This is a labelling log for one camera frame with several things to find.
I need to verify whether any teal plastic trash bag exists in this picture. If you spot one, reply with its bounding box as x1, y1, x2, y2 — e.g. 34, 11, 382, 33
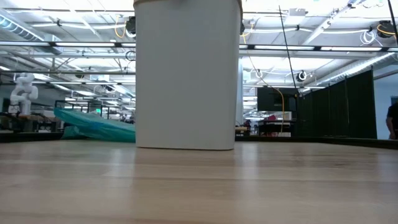
53, 108, 137, 143

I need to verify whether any thin black hanging cable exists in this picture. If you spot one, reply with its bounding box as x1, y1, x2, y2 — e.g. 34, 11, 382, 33
278, 4, 300, 96

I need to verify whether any black partition wall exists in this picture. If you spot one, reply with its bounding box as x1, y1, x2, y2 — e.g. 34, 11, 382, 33
257, 70, 377, 140

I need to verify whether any wooden workbench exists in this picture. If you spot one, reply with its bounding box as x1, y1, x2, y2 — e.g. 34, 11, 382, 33
0, 113, 60, 133

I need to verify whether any black aluminium table frame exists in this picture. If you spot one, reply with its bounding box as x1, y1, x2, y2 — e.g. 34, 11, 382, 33
0, 132, 398, 151

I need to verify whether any person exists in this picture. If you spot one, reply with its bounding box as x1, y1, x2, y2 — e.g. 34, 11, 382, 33
386, 102, 398, 140

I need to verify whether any yellow cable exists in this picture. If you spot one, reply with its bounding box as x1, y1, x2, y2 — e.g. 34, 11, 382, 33
244, 30, 285, 134

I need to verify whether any silver ventilation duct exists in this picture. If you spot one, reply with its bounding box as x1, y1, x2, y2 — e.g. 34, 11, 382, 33
0, 9, 63, 55

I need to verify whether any white plastic trash bin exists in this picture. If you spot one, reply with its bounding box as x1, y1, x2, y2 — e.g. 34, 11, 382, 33
133, 0, 243, 151

